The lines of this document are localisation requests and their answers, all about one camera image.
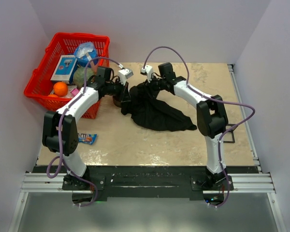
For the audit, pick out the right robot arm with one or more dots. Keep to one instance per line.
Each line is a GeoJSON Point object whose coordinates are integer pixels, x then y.
{"type": "Point", "coordinates": [210, 113]}

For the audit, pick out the blue plastic wrapped roll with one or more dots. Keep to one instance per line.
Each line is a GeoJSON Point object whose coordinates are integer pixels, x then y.
{"type": "Point", "coordinates": [85, 52]}

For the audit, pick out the pink package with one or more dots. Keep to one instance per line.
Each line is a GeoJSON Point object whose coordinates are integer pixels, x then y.
{"type": "Point", "coordinates": [74, 92]}

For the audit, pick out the black cylindrical can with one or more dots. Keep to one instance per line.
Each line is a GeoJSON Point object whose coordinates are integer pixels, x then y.
{"type": "Point", "coordinates": [117, 101]}

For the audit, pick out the aluminium rail frame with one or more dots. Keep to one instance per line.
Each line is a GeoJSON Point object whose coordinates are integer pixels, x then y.
{"type": "Point", "coordinates": [251, 207]}

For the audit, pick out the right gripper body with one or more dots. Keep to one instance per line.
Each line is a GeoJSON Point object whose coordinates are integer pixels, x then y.
{"type": "Point", "coordinates": [159, 83]}

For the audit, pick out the red plastic basket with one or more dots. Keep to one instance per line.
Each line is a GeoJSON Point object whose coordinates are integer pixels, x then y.
{"type": "Point", "coordinates": [40, 86]}

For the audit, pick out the black t-shirt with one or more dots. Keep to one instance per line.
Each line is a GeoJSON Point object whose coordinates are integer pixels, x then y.
{"type": "Point", "coordinates": [153, 114]}

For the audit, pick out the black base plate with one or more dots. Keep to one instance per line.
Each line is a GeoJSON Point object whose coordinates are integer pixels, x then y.
{"type": "Point", "coordinates": [100, 183]}

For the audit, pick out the green melon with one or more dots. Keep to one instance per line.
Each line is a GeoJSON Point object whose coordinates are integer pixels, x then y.
{"type": "Point", "coordinates": [79, 74]}

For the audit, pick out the blue white razor box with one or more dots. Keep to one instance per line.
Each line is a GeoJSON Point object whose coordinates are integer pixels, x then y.
{"type": "Point", "coordinates": [65, 69]}

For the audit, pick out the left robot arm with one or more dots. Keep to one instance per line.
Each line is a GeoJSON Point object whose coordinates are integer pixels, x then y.
{"type": "Point", "coordinates": [60, 127]}

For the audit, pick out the blue candy packet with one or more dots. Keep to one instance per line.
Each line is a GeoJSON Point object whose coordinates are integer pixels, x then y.
{"type": "Point", "coordinates": [88, 139]}

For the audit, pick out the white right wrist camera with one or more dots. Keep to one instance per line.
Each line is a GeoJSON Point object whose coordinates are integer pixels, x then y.
{"type": "Point", "coordinates": [148, 71]}

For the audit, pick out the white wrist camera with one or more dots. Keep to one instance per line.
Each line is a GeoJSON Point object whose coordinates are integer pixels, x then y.
{"type": "Point", "coordinates": [148, 71]}
{"type": "Point", "coordinates": [124, 75]}

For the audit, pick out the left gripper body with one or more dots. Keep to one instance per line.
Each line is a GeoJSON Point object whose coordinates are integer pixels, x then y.
{"type": "Point", "coordinates": [117, 88]}

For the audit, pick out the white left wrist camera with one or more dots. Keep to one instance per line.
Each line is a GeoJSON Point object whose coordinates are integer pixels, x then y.
{"type": "Point", "coordinates": [124, 75]}

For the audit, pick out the orange fruit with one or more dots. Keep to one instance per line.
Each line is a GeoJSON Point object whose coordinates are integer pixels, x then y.
{"type": "Point", "coordinates": [60, 89]}

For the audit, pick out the black open frame box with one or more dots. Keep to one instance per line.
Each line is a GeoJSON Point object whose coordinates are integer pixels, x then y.
{"type": "Point", "coordinates": [229, 137]}

